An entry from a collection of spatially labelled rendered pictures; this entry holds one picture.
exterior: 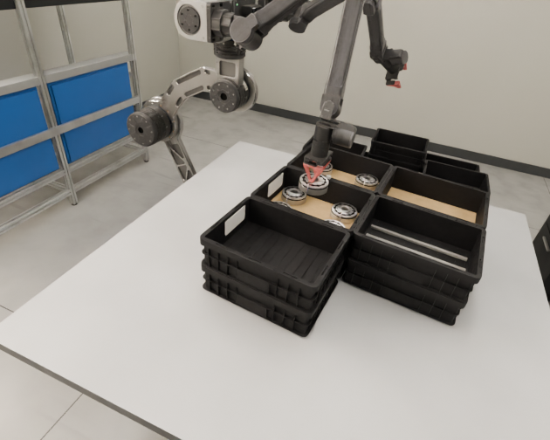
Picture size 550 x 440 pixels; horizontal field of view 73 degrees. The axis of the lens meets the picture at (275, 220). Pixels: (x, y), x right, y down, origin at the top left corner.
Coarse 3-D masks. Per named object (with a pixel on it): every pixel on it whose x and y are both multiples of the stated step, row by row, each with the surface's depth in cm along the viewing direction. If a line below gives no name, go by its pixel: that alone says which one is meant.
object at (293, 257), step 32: (224, 224) 124; (256, 224) 139; (288, 224) 132; (224, 256) 114; (256, 256) 124; (288, 256) 126; (320, 256) 127; (256, 288) 113; (288, 288) 107; (320, 288) 109
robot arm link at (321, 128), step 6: (318, 126) 116; (324, 126) 116; (330, 126) 116; (336, 126) 116; (318, 132) 117; (324, 132) 116; (330, 132) 117; (318, 138) 118; (324, 138) 117; (330, 138) 119
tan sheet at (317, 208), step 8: (280, 192) 159; (272, 200) 153; (280, 200) 153; (312, 200) 155; (320, 200) 156; (296, 208) 150; (304, 208) 150; (312, 208) 151; (320, 208) 151; (328, 208) 152; (320, 216) 147; (328, 216) 147; (344, 224) 143
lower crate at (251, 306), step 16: (208, 272) 120; (336, 272) 122; (208, 288) 126; (224, 288) 121; (240, 288) 116; (240, 304) 121; (256, 304) 117; (272, 304) 114; (320, 304) 118; (272, 320) 117; (288, 320) 114; (304, 320) 111; (304, 336) 113
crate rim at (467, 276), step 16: (368, 208) 136; (416, 208) 138; (464, 224) 132; (368, 240) 121; (480, 240) 125; (400, 256) 118; (416, 256) 115; (480, 256) 118; (448, 272) 113; (464, 272) 111; (480, 272) 111
